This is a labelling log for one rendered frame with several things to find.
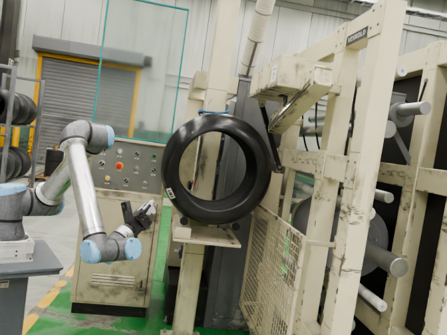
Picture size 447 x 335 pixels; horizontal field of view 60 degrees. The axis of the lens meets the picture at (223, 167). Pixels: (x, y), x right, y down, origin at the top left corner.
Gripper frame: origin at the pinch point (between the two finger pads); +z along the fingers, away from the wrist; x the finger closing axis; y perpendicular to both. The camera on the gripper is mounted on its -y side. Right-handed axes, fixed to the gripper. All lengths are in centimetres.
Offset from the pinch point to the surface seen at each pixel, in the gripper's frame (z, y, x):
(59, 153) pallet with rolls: 300, 6, -611
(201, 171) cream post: 53, 16, -15
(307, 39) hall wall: 1011, 131, -346
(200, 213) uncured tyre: 14.8, 21.6, 8.1
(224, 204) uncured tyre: 42, 36, -2
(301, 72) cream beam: 62, -15, 70
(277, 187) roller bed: 70, 48, 17
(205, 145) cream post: 62, 4, -9
